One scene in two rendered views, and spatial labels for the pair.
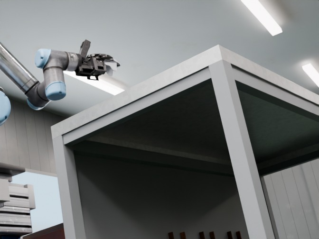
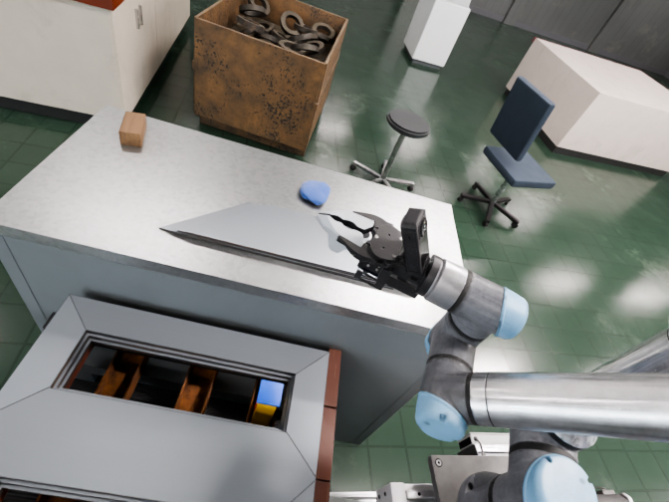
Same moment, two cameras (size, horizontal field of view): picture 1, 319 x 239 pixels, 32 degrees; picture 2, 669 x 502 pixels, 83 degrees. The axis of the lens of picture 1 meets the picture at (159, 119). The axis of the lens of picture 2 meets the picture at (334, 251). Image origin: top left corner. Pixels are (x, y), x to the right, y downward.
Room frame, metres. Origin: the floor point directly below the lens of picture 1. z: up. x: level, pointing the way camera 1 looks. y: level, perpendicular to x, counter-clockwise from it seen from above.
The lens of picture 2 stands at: (2.37, 0.48, 1.86)
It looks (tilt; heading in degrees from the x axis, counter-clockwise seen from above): 45 degrees down; 225
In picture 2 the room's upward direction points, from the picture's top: 23 degrees clockwise
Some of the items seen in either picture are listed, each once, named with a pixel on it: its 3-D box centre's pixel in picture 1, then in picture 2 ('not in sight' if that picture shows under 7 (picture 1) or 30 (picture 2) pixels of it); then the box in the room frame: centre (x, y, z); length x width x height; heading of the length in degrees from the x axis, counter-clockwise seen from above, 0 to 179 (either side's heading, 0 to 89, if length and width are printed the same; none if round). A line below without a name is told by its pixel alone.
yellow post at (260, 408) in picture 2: not in sight; (264, 407); (2.09, 0.19, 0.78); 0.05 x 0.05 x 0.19; 56
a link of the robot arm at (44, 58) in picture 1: (51, 60); (485, 306); (1.87, 0.36, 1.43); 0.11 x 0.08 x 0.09; 129
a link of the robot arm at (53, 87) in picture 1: (52, 85); (453, 343); (1.89, 0.37, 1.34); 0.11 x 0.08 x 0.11; 39
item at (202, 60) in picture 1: (242, 130); (272, 214); (1.91, -0.29, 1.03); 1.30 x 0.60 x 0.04; 146
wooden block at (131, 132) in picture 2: not in sight; (133, 128); (2.23, -0.71, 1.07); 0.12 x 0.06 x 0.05; 72
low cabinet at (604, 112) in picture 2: not in sight; (600, 107); (-3.90, -1.94, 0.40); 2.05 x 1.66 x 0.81; 157
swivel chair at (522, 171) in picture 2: not in sight; (520, 161); (-0.65, -0.91, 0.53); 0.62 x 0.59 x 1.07; 147
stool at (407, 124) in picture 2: not in sight; (396, 155); (0.26, -1.38, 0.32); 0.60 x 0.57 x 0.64; 67
